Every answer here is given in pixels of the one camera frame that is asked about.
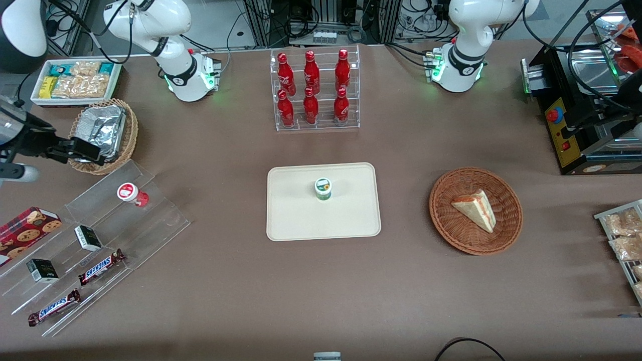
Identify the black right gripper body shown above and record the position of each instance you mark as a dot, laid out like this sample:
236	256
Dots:
34	139

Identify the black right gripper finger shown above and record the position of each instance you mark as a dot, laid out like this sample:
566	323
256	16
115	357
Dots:
90	148
88	159

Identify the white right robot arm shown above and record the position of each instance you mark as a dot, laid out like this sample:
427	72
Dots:
185	80

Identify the silver foil tray stack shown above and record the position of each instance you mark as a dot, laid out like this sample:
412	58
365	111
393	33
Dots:
105	125

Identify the red gum bottle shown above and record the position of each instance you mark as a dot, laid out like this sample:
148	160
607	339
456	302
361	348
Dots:
131	193

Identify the beige plastic tray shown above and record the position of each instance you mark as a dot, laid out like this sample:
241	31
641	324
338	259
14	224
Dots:
301	215

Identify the white snack bin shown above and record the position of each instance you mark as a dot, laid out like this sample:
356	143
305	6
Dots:
37	98

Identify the light wicker basket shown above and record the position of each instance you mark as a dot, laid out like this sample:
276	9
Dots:
131	135

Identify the yellow snack pack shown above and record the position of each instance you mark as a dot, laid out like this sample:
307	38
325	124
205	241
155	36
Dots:
47	86

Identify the clear rice cracker bag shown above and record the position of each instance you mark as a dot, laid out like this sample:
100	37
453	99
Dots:
85	67
81	86

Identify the teal snack pack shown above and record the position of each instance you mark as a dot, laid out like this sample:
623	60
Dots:
106	67
60	69

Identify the small black box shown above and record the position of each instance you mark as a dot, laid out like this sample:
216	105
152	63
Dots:
88	238
42	271

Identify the clear acrylic stepped display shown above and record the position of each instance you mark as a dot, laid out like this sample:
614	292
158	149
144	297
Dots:
145	225

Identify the red plaid cookie box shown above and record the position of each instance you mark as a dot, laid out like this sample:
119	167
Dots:
25	233

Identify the Snickers bar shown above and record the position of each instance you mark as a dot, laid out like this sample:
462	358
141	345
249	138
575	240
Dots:
100	266
54	307

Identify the red cola bottle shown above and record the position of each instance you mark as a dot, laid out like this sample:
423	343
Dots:
311	72
311	108
286	110
286	75
341	106
342	70

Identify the clear acrylic bottle rack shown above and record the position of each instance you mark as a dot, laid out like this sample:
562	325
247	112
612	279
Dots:
326	125

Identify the white power strip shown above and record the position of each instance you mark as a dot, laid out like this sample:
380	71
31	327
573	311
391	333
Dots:
325	36

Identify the small grey device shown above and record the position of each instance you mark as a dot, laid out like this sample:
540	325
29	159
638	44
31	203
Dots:
327	356

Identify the brown round wicker basket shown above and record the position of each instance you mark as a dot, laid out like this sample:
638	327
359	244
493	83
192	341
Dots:
451	230

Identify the wrapped triangle sandwich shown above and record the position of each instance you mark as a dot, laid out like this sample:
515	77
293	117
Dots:
476	210

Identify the black machine with yellow panel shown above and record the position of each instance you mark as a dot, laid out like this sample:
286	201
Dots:
587	150

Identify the clear bagged snack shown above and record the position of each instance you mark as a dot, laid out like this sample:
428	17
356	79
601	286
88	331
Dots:
627	247
622	224

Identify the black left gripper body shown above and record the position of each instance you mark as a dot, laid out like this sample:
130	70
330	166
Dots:
633	95

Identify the red orange object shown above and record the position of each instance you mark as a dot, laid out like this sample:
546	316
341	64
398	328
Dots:
629	52

